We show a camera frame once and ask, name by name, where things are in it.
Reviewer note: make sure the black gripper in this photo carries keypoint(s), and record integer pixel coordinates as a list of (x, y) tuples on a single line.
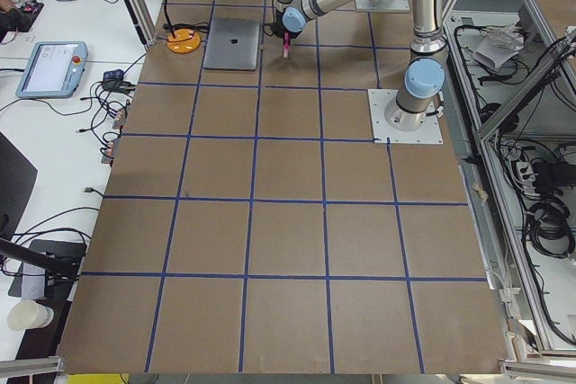
[(289, 35)]

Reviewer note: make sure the pink highlighter pen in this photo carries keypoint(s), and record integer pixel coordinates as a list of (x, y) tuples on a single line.
[(286, 44)]

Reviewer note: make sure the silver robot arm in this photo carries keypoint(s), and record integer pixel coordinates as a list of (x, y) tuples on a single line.
[(425, 74)]

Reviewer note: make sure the grey closed laptop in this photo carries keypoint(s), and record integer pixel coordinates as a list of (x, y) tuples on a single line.
[(232, 45)]

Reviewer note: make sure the blue teach pendant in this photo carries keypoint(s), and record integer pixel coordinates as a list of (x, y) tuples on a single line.
[(54, 70)]

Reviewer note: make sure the white paper cup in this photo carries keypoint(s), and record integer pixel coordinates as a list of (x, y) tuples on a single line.
[(28, 314)]

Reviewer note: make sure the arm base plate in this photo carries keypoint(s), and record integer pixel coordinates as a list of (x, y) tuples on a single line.
[(392, 125), (383, 6)]

